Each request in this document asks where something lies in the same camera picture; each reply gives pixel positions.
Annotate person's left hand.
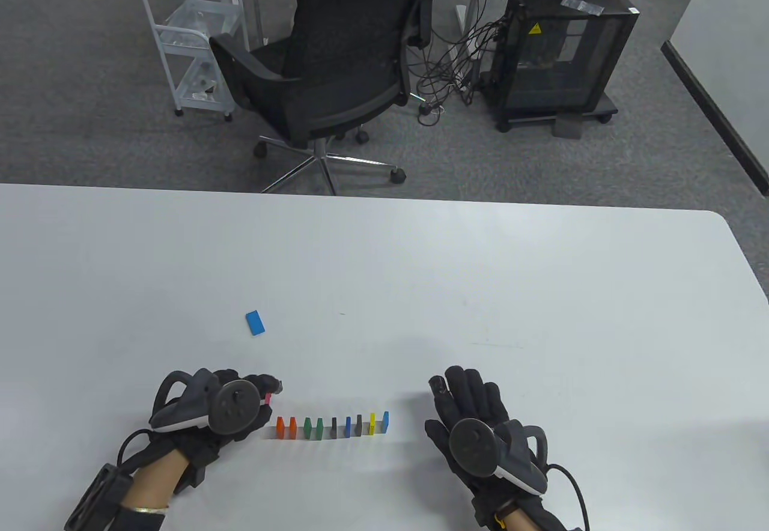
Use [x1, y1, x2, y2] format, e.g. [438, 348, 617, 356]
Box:
[147, 368, 283, 499]

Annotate person's right hand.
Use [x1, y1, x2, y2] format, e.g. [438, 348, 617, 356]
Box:
[424, 366, 549, 526]

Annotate person's right forearm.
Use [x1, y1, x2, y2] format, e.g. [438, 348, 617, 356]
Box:
[496, 495, 586, 531]

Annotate grey hand tracker controller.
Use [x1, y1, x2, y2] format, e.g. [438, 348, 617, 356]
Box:
[448, 416, 548, 494]
[149, 370, 266, 434]

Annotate black computer cabinet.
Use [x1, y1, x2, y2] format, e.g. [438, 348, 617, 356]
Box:
[491, 0, 640, 133]

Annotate black mesh office chair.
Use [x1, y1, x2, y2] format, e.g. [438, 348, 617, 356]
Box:
[208, 0, 449, 196]

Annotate black cable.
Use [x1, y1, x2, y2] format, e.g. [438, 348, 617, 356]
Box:
[548, 463, 591, 531]
[116, 429, 154, 470]

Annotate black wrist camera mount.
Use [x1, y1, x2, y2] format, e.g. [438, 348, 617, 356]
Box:
[63, 464, 134, 531]

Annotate tangle of black cables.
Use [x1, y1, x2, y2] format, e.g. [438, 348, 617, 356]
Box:
[407, 0, 511, 126]

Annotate white wire trolley cart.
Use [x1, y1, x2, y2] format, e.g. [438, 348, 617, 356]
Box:
[139, 0, 251, 122]

